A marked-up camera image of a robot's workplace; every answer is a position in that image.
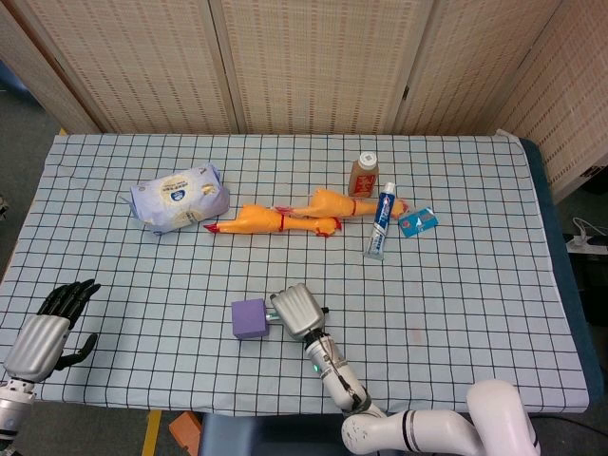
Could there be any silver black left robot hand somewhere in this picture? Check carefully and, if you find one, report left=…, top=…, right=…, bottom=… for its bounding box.
left=3, top=278, right=102, bottom=384

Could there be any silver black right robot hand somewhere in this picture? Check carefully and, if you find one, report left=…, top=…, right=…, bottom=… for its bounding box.
left=269, top=283, right=329, bottom=342

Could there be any purple foam cube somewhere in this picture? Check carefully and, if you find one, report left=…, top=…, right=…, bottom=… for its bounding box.
left=230, top=297, right=270, bottom=340

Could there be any yellow rubber chicken toy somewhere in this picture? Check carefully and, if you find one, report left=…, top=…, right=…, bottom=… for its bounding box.
left=275, top=187, right=410, bottom=220
left=202, top=202, right=342, bottom=238

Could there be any white blue toothpaste tube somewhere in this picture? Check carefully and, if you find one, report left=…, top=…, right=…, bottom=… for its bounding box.
left=363, top=181, right=398, bottom=261

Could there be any white black grid tablecloth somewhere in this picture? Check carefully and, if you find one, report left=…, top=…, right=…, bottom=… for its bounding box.
left=0, top=132, right=593, bottom=417

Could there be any brown drink bottle white cap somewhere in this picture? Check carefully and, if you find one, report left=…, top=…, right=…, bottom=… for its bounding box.
left=349, top=151, right=380, bottom=199

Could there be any small blue packet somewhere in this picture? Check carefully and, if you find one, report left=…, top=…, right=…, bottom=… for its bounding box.
left=397, top=205, right=439, bottom=238

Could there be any purple wet wipes pack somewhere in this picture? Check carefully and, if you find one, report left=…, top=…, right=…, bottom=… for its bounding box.
left=129, top=163, right=232, bottom=237

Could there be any orange cardboard box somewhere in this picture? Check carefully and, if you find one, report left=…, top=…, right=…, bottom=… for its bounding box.
left=168, top=410, right=203, bottom=453

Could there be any beige woven folding screen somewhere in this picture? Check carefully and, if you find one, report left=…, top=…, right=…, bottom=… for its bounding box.
left=0, top=0, right=608, bottom=203

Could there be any white power strip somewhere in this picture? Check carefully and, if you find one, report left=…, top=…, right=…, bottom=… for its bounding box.
left=564, top=232, right=608, bottom=254

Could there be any white power cable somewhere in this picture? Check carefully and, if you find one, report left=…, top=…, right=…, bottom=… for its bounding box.
left=572, top=217, right=600, bottom=238

